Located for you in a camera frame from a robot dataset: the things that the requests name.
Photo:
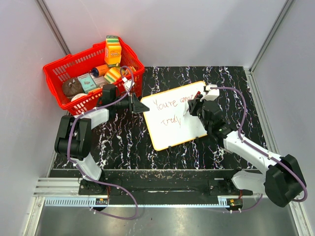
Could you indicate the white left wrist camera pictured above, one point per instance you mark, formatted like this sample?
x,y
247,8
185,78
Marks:
x,y
127,84

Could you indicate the red capped whiteboard marker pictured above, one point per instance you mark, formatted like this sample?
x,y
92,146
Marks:
x,y
187,106

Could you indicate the yellow green sponge pack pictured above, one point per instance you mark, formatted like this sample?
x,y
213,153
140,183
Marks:
x,y
113,75

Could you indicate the orange sponge daddy box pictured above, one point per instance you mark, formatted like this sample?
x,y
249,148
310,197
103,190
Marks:
x,y
113,51

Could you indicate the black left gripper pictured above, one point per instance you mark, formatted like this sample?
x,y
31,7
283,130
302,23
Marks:
x,y
137,106

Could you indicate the teal small box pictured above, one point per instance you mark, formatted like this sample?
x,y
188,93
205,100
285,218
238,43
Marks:
x,y
87,82

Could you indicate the yellow framed whiteboard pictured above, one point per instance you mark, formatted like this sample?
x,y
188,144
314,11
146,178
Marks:
x,y
165,121

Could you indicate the white round lid container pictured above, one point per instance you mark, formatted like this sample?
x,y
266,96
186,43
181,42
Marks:
x,y
78,96

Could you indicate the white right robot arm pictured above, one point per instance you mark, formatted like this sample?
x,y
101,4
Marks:
x,y
280,177

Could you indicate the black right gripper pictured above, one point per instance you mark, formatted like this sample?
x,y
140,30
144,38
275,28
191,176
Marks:
x,y
193,104

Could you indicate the brown round bread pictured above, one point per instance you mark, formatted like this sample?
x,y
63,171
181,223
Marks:
x,y
72,87

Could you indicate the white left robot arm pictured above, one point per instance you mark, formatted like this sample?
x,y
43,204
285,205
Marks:
x,y
74,136

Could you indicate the orange cylindrical bottle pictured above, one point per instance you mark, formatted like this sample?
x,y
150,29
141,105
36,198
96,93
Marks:
x,y
100,70

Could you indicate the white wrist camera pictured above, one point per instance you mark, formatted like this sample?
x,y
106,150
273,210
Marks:
x,y
211,93
127,84

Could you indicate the red plastic shopping basket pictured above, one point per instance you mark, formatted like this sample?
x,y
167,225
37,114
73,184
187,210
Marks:
x,y
78,64

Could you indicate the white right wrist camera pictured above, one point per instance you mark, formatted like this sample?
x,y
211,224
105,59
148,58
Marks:
x,y
211,93

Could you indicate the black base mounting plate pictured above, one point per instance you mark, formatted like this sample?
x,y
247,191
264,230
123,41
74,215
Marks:
x,y
165,187

